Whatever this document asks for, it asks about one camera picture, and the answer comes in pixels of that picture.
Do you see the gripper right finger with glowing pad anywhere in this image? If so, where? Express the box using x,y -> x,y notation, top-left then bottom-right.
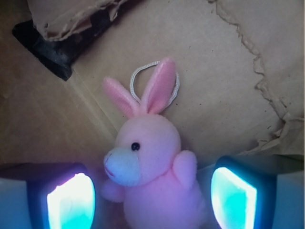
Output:
210,155 -> 305,229

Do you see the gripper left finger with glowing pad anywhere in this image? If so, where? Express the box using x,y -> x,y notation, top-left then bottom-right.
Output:
0,163 -> 96,229

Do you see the pink plush bunny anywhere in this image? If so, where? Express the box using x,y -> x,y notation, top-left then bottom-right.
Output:
102,58 -> 205,229

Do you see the brown paper bag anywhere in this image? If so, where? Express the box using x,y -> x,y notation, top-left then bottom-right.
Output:
0,0 -> 305,178

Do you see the black tape strip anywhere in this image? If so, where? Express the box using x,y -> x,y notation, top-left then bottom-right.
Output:
12,0 -> 137,81

